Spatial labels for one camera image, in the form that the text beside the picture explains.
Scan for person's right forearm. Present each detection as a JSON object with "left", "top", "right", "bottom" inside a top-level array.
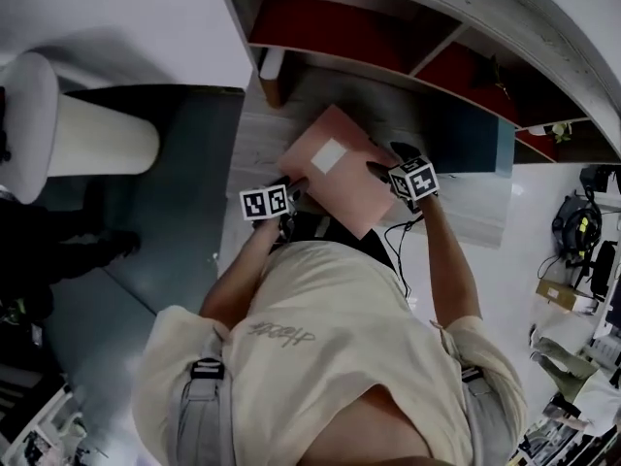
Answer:
[{"left": 420, "top": 193, "right": 484, "bottom": 330}]

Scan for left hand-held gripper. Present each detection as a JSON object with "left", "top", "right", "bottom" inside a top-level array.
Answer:
[{"left": 238, "top": 174, "right": 309, "bottom": 242}]

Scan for grey wooden shelf unit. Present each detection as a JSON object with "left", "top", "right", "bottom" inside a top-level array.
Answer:
[{"left": 212, "top": 0, "right": 621, "bottom": 165}]

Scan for person's black shorts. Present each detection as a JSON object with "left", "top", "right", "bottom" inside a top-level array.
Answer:
[{"left": 270, "top": 211, "right": 395, "bottom": 272}]

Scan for black office chair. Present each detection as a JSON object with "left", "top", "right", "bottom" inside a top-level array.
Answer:
[{"left": 588, "top": 240, "right": 620, "bottom": 303}]

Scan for white potted flower plant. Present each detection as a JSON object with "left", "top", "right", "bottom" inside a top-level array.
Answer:
[{"left": 525, "top": 120, "right": 574, "bottom": 146}]

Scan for person's left forearm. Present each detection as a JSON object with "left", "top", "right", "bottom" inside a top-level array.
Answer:
[{"left": 200, "top": 217, "right": 283, "bottom": 320}]

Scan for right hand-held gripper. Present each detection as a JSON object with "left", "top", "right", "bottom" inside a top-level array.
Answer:
[{"left": 365, "top": 141, "right": 441, "bottom": 214}]

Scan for green leaf sprig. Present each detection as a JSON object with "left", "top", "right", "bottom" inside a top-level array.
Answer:
[{"left": 476, "top": 55, "right": 511, "bottom": 102}]

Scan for grey backpack strap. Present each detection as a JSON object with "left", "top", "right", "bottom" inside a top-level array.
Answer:
[
  {"left": 166, "top": 326, "right": 235, "bottom": 466},
  {"left": 438, "top": 326, "right": 487, "bottom": 466}
]

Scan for black cable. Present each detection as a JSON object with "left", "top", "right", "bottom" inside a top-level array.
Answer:
[{"left": 384, "top": 213, "right": 426, "bottom": 301}]

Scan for brown book with gold print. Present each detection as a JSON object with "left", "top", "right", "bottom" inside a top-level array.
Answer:
[{"left": 258, "top": 48, "right": 293, "bottom": 109}]

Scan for person's cream shirt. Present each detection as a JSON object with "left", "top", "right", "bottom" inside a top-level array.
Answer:
[{"left": 132, "top": 239, "right": 529, "bottom": 466}]

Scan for cardboard box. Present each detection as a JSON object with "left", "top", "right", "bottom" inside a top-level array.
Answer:
[{"left": 535, "top": 279, "right": 599, "bottom": 316}]

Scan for pink box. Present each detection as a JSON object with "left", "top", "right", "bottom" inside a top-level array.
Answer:
[{"left": 277, "top": 104, "right": 402, "bottom": 240}]

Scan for blue rectangular box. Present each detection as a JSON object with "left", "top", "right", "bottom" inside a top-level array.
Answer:
[{"left": 421, "top": 106, "right": 516, "bottom": 181}]

